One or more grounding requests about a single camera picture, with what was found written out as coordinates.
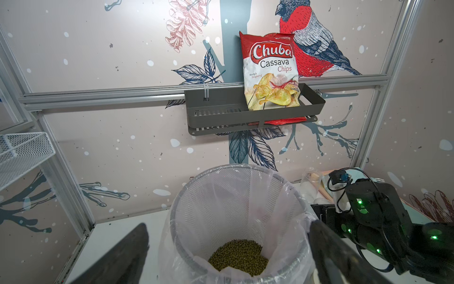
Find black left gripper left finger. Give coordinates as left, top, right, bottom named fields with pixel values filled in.
left=73, top=223, right=149, bottom=284

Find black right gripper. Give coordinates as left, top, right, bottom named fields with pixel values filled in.
left=311, top=204, right=358, bottom=244

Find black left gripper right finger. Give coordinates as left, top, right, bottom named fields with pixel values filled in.
left=309, top=220, right=390, bottom=284

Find clear plastic mung bean jar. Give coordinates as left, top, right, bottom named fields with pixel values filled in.
left=299, top=167, right=323, bottom=204

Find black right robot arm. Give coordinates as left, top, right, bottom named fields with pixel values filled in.
left=312, top=179, right=454, bottom=284

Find green mung beans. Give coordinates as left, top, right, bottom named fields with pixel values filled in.
left=208, top=239, right=268, bottom=276

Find metal mesh trash bin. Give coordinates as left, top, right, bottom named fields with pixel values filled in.
left=169, top=164, right=313, bottom=284

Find Chuba cassava chips bag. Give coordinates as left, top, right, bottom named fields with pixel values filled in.
left=239, top=32, right=301, bottom=111

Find black wall basket shelf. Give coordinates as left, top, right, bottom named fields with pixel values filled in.
left=184, top=84, right=326, bottom=136

